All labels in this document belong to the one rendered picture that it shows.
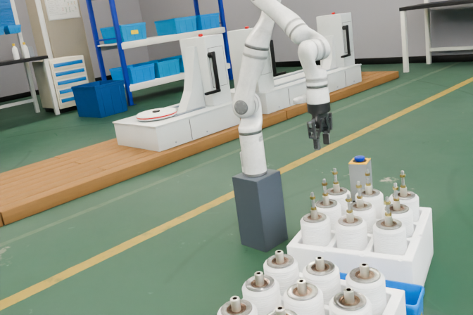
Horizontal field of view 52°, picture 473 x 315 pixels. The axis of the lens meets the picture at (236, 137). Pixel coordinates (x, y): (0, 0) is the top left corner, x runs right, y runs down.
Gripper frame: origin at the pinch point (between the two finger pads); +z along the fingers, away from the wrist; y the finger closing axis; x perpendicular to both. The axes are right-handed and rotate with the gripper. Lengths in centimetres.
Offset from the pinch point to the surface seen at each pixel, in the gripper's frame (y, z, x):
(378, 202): 10.7, 23.5, -14.2
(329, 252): -18.8, 29.1, -9.7
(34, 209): -11, 46, 176
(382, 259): -16.6, 29.3, -25.6
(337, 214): -1.8, 24.3, -4.7
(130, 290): -43, 48, 60
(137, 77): 281, 18, 407
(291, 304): -56, 22, -19
